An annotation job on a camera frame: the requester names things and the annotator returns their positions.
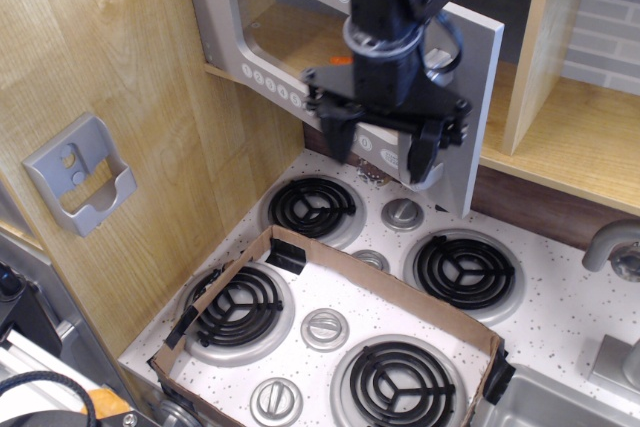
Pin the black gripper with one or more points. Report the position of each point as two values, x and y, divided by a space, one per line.
379 93

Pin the grey toy microwave door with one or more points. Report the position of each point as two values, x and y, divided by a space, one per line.
267 44

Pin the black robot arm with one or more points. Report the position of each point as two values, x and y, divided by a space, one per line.
393 30

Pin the green and orange toy food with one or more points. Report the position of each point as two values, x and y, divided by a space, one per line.
340 60

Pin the back grey stove knob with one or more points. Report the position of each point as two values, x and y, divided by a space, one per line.
402 214

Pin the back left black burner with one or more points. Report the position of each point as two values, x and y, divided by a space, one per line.
312 206

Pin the black burner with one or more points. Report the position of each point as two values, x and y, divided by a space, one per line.
246 310
312 206
469 270
394 383

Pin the small grey stove knob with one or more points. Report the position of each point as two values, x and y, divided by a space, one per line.
373 258

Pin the brown cardboard fence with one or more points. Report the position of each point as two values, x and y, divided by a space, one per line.
217 383

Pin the back right black burner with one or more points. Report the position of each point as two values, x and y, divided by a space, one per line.
469 270

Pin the wooden kitchen shelf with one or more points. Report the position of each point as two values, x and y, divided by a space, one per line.
565 107

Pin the centre grey stove knob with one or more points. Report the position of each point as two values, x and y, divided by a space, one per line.
325 330

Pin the front left black burner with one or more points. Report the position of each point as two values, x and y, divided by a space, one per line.
246 310

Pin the front right black burner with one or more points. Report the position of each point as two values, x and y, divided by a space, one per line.
394 383

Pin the grey toy faucet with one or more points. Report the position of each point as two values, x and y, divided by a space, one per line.
618 244

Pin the front grey stove knob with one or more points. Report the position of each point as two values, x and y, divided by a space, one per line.
276 402

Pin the silver toy sink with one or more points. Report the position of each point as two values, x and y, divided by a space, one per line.
533 399

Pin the grey wall-mounted holder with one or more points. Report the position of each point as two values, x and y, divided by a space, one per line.
67 160

